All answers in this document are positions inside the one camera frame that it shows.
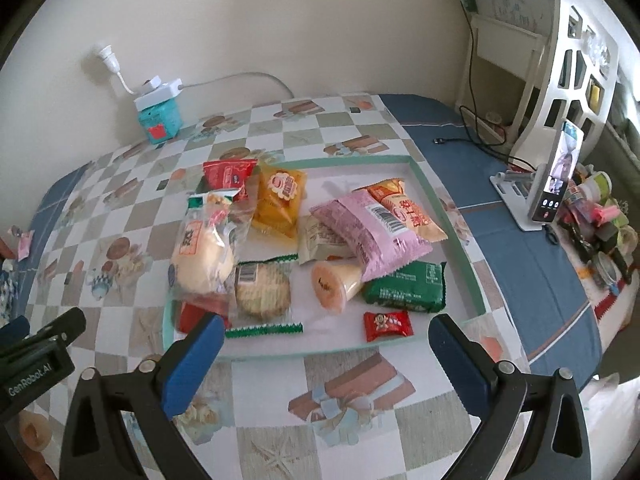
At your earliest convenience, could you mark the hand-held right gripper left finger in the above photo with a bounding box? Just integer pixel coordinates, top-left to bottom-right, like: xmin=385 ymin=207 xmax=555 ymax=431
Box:
xmin=59 ymin=312 xmax=226 ymax=480

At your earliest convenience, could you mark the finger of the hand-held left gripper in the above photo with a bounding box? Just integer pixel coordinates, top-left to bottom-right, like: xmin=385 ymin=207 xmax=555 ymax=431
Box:
xmin=22 ymin=307 xmax=87 ymax=351
xmin=0 ymin=316 xmax=31 ymax=348

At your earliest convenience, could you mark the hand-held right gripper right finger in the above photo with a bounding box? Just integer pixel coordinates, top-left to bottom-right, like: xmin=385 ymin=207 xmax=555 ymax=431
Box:
xmin=427 ymin=312 xmax=593 ymax=480

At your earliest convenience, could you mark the dark red bar packet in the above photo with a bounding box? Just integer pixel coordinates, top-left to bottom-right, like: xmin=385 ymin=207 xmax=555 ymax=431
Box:
xmin=172 ymin=292 xmax=233 ymax=333

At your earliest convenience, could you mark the small red candy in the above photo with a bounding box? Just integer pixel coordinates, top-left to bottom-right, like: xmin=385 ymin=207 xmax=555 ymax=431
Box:
xmin=363 ymin=310 xmax=416 ymax=343

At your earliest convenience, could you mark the green snack packet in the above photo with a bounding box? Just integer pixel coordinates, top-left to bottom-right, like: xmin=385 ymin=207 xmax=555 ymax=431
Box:
xmin=362 ymin=260 xmax=447 ymax=313

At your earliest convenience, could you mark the round pastry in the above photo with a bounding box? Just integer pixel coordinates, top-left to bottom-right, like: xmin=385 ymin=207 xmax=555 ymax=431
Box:
xmin=225 ymin=255 xmax=305 ymax=339

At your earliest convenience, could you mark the round bun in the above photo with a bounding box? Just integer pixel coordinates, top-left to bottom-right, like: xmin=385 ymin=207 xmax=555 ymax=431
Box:
xmin=169 ymin=187 xmax=251 ymax=301

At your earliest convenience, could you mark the yellow pudding cup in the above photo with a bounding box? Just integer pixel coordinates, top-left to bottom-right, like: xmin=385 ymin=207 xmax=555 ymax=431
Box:
xmin=310 ymin=257 xmax=363 ymax=316

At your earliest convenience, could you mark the orange and white snack packet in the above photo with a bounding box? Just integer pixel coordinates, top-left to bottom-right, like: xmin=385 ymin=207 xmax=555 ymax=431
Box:
xmin=357 ymin=178 xmax=448 ymax=243

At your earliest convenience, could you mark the pink snack packet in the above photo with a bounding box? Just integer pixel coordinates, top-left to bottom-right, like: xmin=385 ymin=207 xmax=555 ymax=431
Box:
xmin=309 ymin=187 xmax=433 ymax=283

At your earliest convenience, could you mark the beige snack packet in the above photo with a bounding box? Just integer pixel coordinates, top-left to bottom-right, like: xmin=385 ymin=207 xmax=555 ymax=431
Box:
xmin=297 ymin=215 xmax=358 ymax=266

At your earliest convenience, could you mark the yellow bread packet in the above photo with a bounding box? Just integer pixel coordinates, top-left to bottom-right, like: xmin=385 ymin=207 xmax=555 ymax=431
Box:
xmin=250 ymin=164 xmax=307 ymax=241

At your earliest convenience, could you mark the large red snack packet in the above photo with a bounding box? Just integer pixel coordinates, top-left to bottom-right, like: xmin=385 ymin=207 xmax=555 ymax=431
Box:
xmin=202 ymin=158 xmax=258 ymax=203

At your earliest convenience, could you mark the blue and white wrapper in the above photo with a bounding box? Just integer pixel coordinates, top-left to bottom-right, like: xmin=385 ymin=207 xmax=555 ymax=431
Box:
xmin=0 ymin=255 xmax=16 ymax=323

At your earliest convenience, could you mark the white plastic bag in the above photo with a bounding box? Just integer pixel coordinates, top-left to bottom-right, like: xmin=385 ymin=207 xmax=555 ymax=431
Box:
xmin=580 ymin=375 xmax=640 ymax=480

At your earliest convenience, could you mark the white phone stand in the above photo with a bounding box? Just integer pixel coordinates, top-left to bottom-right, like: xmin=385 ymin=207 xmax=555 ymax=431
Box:
xmin=489 ymin=167 xmax=546 ymax=233

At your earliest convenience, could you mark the smartphone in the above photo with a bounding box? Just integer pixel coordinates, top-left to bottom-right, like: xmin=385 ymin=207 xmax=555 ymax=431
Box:
xmin=529 ymin=120 xmax=586 ymax=225

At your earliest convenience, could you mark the clutter of small bottles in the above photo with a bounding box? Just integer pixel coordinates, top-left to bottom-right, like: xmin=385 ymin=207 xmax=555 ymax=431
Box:
xmin=557 ymin=162 xmax=640 ymax=301

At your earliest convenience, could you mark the teal box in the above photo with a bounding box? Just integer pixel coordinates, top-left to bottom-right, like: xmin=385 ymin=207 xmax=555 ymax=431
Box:
xmin=137 ymin=100 xmax=183 ymax=146

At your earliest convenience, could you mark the white power strip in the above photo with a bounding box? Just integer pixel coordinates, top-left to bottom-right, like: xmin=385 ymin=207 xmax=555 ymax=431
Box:
xmin=132 ymin=75 xmax=183 ymax=113

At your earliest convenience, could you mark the white cutout panel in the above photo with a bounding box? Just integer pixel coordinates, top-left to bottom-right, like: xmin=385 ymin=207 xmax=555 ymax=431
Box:
xmin=510 ymin=0 xmax=621 ymax=171

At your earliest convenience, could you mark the short white cable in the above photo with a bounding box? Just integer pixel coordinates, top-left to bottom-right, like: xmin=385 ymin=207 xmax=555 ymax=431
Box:
xmin=112 ymin=67 xmax=138 ymax=96

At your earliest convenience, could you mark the long white power cable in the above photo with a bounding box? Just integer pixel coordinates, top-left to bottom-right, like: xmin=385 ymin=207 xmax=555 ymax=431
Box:
xmin=177 ymin=72 xmax=296 ymax=101

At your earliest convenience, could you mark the white wooden frame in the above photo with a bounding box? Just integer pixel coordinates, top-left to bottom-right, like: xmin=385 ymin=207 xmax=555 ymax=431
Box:
xmin=457 ymin=10 xmax=548 ymax=133

